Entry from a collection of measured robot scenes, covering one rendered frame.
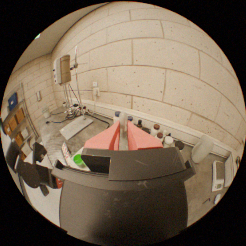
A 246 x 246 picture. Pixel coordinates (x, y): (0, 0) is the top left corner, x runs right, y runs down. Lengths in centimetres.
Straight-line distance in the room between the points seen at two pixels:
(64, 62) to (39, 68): 216
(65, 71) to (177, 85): 72
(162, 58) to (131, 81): 28
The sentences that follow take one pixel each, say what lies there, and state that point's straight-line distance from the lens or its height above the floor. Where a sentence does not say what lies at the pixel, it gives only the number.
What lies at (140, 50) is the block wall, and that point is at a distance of 60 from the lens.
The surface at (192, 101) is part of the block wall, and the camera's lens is 58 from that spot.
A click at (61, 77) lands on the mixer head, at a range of 64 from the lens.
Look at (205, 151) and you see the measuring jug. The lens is 54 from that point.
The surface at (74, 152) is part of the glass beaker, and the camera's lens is 36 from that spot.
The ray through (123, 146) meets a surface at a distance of 15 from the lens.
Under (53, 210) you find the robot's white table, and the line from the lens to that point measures 58.
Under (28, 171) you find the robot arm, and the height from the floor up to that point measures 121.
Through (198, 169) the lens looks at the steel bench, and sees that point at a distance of 62.
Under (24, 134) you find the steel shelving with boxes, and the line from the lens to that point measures 258.
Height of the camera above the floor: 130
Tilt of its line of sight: 36 degrees down
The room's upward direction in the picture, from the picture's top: 1 degrees counter-clockwise
